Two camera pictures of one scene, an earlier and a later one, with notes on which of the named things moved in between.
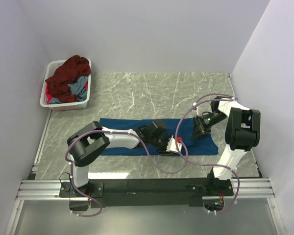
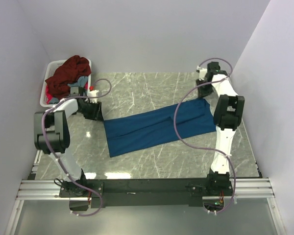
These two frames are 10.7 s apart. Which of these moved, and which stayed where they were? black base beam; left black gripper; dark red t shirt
Moved: left black gripper
Stayed: black base beam; dark red t shirt
